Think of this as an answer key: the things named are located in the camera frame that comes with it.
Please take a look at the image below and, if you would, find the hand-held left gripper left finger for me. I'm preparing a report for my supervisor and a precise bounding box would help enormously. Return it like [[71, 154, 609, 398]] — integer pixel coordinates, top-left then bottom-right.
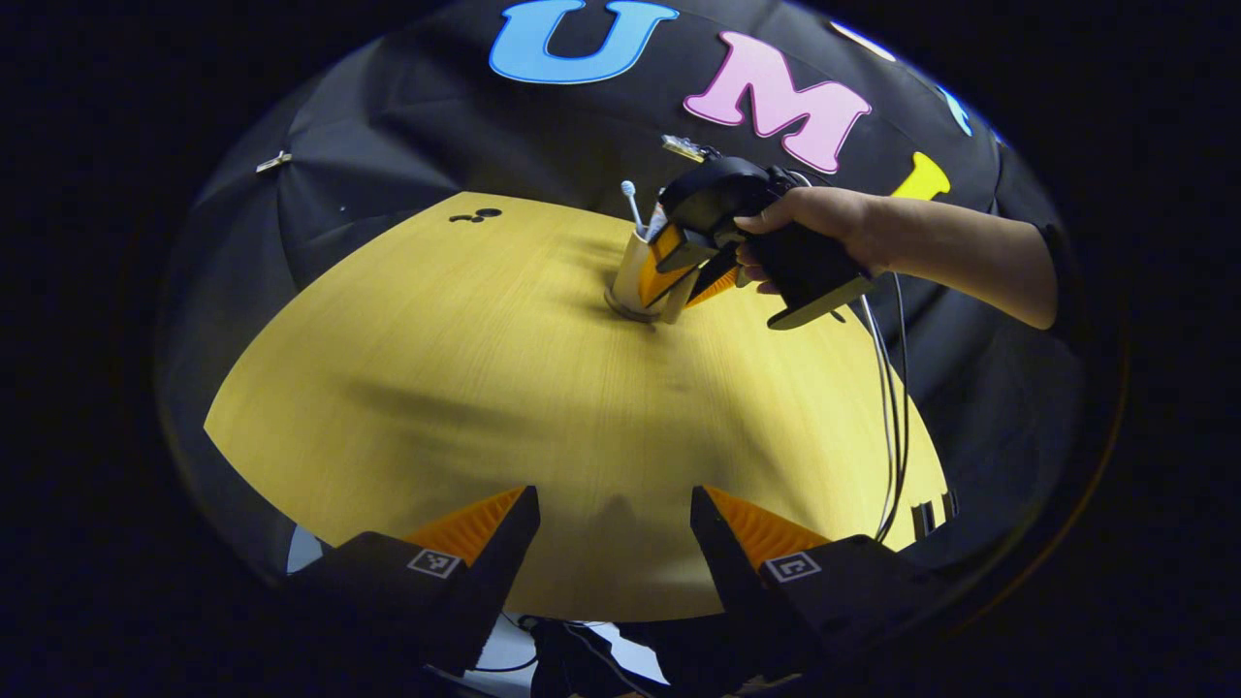
[[286, 485, 542, 680]]

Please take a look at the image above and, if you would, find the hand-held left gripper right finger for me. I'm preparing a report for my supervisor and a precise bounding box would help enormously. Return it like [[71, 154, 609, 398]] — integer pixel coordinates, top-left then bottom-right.
[[690, 485, 956, 680]]

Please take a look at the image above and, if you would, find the beige cup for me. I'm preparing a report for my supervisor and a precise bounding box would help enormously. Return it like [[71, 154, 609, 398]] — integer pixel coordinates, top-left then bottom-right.
[[606, 228, 699, 326]]

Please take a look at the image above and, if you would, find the black backdrop cloth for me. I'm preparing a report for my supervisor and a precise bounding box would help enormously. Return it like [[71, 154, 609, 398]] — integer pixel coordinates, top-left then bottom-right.
[[155, 0, 1097, 621]]

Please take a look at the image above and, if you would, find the black desk edge bracket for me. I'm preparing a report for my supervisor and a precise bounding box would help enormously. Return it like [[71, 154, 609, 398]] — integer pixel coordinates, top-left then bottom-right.
[[911, 490, 961, 542]]

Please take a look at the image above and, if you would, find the white cable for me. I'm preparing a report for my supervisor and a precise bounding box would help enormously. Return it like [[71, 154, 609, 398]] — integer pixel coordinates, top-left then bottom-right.
[[859, 291, 900, 540]]

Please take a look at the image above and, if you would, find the black cable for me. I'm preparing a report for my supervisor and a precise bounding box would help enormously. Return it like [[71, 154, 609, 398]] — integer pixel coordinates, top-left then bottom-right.
[[877, 271, 913, 544]]

